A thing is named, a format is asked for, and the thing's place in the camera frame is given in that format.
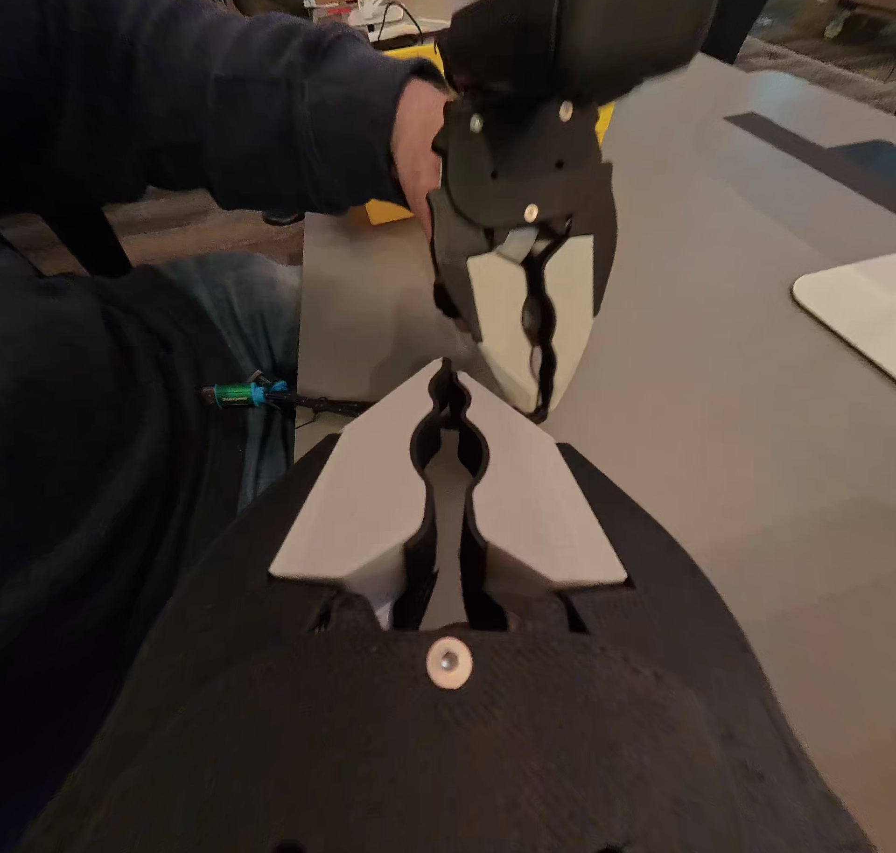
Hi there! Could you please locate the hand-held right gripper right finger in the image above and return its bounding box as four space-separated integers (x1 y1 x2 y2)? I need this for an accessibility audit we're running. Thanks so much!
453 361 631 630

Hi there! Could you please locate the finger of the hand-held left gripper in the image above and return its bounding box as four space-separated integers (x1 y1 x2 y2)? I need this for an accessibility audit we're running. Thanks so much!
465 231 550 414
538 231 599 417

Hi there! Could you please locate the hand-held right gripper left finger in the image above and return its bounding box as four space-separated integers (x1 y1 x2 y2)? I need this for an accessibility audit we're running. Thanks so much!
269 361 452 630

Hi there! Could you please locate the yellow plastic bin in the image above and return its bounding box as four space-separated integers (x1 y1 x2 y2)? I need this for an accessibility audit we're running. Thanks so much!
364 42 617 227

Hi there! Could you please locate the black braided hdmi cable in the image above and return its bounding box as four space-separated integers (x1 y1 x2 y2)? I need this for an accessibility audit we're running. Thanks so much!
201 375 379 417

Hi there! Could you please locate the person's left hand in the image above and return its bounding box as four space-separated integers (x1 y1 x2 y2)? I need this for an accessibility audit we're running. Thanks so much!
390 77 452 241

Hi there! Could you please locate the person's blue jeans leg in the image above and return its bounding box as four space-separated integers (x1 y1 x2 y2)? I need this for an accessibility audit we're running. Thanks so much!
168 252 303 511

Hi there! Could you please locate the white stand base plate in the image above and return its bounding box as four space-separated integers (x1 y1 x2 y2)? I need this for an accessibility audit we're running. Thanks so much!
791 252 896 382

